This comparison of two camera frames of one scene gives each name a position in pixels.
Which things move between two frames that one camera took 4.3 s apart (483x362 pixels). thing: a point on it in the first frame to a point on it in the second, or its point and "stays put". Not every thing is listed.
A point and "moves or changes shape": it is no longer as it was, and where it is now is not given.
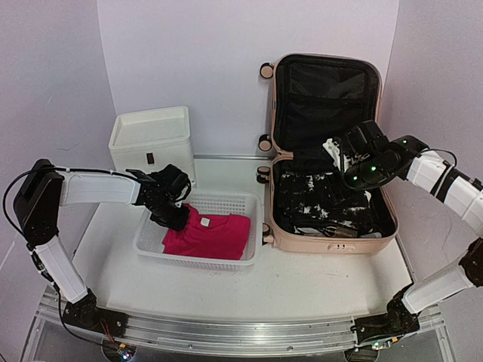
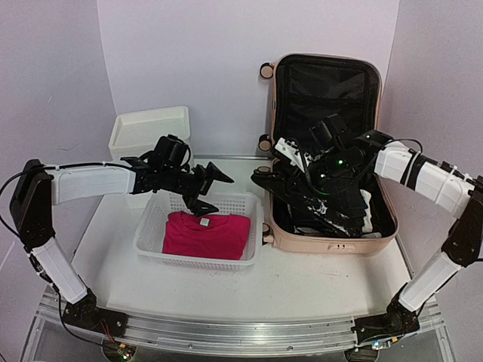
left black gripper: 179,224 to 213,173
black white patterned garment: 319,199 moves or changes shape
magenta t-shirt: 216,237 stays put
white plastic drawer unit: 147,141 stays put
